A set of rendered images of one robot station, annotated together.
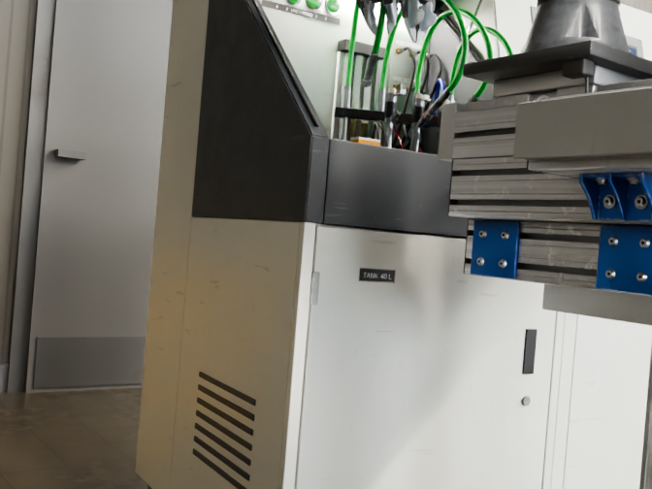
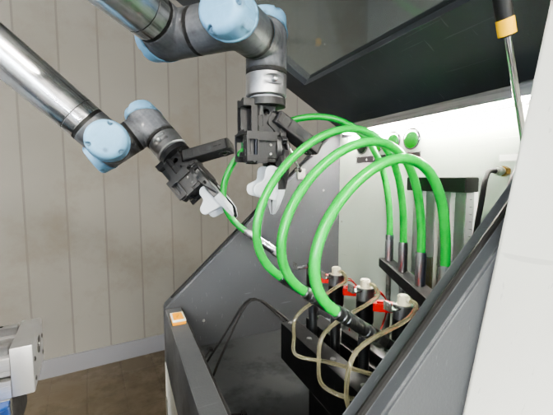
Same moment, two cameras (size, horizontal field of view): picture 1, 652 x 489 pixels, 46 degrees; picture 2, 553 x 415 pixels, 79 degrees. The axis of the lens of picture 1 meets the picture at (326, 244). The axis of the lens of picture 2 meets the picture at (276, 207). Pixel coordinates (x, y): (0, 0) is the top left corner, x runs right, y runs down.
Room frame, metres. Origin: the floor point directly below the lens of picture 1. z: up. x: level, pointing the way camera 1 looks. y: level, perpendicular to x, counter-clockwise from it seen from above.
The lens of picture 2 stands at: (1.81, -0.80, 1.29)
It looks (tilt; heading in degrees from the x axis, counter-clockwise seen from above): 5 degrees down; 96
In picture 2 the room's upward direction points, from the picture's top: straight up
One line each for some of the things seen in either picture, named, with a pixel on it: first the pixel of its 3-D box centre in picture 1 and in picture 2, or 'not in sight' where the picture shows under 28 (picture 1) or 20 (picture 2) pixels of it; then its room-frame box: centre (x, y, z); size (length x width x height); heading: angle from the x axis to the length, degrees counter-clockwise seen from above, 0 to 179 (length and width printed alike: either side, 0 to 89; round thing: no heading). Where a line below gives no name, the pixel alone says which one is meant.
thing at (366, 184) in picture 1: (448, 197); (197, 410); (1.61, -0.25, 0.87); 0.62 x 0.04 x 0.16; 121
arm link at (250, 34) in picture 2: not in sight; (228, 24); (1.68, -0.26, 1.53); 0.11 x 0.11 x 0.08; 73
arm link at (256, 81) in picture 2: not in sight; (267, 88); (1.73, -0.17, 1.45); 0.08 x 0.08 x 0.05
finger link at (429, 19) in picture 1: (427, 21); (267, 190); (1.73, -0.18, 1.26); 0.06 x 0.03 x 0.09; 31
